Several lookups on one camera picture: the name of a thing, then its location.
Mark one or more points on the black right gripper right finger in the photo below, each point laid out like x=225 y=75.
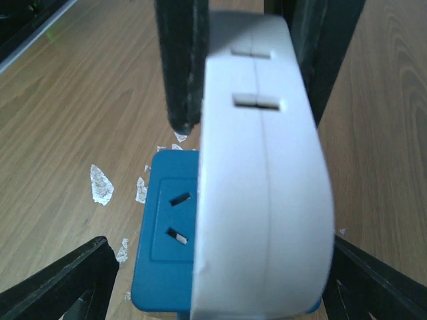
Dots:
x=361 y=286

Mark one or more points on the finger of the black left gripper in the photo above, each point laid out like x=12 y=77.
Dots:
x=183 y=31
x=321 y=32

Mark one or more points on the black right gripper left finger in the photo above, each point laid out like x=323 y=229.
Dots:
x=76 y=286

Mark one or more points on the dark blue cube adapter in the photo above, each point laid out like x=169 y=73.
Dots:
x=164 y=264

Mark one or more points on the white square plug adapter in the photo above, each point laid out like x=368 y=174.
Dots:
x=264 y=230

